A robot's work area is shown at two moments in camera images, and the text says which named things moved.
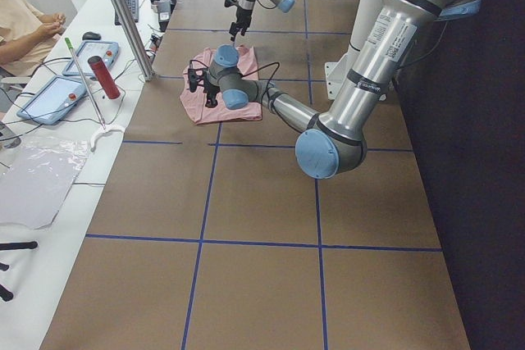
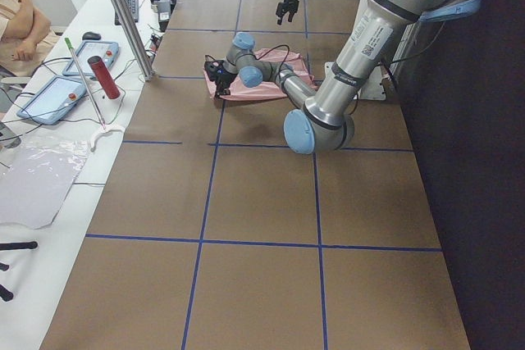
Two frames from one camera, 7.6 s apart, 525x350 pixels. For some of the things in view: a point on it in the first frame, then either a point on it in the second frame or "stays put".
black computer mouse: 91,36 stays put
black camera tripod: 4,293 stays put
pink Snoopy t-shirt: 194,102 -> 272,90
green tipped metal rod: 70,43 stays put
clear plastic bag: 36,175 stays put
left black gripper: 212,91 -> 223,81
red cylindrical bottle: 103,77 stays put
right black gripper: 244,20 -> 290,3
